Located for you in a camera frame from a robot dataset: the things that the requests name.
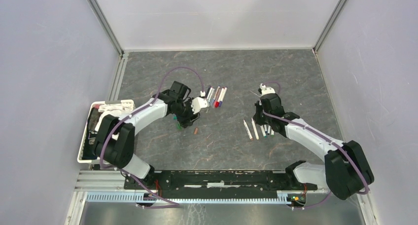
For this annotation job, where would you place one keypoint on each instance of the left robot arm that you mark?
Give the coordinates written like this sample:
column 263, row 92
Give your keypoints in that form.
column 115, row 140

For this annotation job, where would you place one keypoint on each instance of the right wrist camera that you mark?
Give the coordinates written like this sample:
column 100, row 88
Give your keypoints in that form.
column 264, row 90

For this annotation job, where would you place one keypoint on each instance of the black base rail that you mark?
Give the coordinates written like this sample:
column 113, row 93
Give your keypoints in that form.
column 227, row 184

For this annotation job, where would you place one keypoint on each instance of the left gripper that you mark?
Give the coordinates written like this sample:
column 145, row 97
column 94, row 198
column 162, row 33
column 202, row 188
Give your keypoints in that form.
column 188, row 120

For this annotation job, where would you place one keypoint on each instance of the red capped marker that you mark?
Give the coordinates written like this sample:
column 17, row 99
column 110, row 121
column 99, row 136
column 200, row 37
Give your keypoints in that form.
column 218, row 99

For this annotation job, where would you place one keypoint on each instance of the brown capped white marker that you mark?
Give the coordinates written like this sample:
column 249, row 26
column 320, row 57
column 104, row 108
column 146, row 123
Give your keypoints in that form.
column 248, row 130

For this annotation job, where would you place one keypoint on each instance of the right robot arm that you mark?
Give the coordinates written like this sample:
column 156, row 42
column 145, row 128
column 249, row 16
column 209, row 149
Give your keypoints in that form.
column 345, row 170

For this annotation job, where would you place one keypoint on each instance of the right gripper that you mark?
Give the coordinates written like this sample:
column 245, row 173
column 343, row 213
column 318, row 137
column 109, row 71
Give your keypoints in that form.
column 258, row 120

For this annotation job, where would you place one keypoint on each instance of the purple capped marker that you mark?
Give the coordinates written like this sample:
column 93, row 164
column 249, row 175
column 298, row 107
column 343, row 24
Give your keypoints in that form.
column 221, row 98

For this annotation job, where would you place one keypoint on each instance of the white cloth in basket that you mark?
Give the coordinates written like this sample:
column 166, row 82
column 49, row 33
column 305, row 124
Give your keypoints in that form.
column 116, row 109

